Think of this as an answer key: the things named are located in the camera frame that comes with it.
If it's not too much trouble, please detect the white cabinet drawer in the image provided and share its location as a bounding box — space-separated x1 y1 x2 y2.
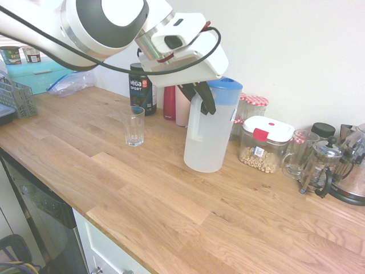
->
72 207 151 274

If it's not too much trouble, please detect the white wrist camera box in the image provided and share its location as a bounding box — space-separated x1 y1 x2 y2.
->
150 12 206 55

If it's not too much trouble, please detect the pink water bottle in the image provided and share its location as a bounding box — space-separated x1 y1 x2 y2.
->
174 85 191 127

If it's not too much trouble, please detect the cereal container with white lid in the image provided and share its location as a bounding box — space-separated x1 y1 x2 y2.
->
238 116 295 175

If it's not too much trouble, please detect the clear drinking glass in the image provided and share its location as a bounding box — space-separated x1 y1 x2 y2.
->
120 106 145 147

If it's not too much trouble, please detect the jar with red checkered lid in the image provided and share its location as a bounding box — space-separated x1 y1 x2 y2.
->
293 135 308 155
230 116 245 141
244 95 270 118
238 92 248 118

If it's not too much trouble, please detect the green oats cup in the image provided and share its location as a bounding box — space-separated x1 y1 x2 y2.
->
0 46 22 66

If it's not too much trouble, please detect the clear plastic zip bag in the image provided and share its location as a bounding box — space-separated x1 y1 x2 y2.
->
46 70 97 98

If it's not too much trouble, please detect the dark dishwasher front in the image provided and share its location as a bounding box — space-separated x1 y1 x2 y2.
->
0 152 79 271

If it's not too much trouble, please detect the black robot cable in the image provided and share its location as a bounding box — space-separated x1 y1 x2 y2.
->
0 5 222 77

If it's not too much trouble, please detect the jar with black lid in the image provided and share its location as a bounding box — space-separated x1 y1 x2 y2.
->
311 122 336 141

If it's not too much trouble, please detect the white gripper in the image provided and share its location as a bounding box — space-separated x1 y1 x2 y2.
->
137 30 230 116

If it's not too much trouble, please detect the black tray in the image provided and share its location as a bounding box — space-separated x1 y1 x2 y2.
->
0 103 15 127

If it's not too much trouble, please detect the red water bottle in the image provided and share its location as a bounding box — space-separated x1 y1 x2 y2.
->
163 85 177 122

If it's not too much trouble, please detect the grey cutlery basket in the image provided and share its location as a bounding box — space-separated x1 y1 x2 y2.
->
0 76 39 119

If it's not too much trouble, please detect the teal bread box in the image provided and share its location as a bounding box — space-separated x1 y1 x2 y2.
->
5 61 72 95

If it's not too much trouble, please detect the brown oats cup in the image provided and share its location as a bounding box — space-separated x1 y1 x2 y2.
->
22 46 41 64

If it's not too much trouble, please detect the black Vega protein tub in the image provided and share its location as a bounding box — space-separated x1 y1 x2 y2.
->
128 63 158 116

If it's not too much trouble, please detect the clear glass mug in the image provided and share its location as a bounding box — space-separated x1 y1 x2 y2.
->
281 129 321 180

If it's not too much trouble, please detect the steel electric kettle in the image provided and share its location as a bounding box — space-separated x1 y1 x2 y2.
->
327 123 365 207

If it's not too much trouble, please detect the translucent pitcher with blue lid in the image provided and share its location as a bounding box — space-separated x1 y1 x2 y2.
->
182 76 244 174

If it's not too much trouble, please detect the glass french press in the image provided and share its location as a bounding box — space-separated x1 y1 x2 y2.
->
298 136 345 199

